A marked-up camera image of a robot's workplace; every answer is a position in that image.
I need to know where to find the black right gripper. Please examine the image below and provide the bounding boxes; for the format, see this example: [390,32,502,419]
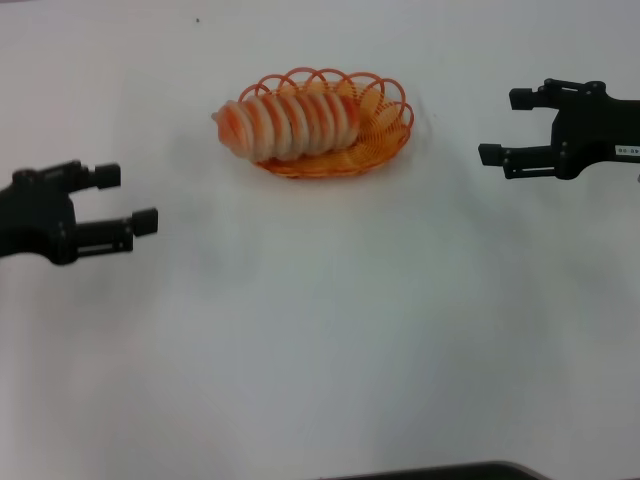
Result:
[478,77,640,181]

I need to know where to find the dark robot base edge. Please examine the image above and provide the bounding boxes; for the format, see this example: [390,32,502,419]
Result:
[344,460,547,480]

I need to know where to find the orange woven plastic basket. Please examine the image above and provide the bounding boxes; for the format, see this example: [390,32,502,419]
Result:
[236,66,416,180]

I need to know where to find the orange striped spiral bread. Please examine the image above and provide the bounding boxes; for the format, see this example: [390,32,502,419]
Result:
[211,91,362,163]

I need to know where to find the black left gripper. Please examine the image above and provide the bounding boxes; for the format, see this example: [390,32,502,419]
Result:
[0,159,160,267]

